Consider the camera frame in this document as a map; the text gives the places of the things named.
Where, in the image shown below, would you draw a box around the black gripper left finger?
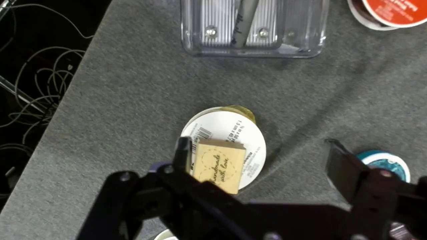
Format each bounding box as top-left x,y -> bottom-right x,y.
77,137 -> 252,240

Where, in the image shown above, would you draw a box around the white spool gold ribbon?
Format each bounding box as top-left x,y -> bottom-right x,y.
179,105 -> 268,191

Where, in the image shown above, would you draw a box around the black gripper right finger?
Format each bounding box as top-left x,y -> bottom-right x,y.
326,139 -> 427,240

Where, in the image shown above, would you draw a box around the teal ribbon spool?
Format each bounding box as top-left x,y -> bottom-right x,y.
355,149 -> 411,185

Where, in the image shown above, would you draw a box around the grey table cloth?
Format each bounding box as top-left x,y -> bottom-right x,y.
0,0 -> 427,240

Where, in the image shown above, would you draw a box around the thin tangled cables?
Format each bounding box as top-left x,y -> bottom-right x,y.
0,0 -> 97,179

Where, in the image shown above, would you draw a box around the grey barrel pen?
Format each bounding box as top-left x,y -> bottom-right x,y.
231,0 -> 263,50

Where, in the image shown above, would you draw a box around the red ribbon spool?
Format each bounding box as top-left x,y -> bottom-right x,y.
346,0 -> 427,33

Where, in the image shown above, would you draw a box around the clear plastic pen box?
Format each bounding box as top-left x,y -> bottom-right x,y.
179,0 -> 331,59

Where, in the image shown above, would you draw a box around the wooden stamp block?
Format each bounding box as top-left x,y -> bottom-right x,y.
191,138 -> 248,197

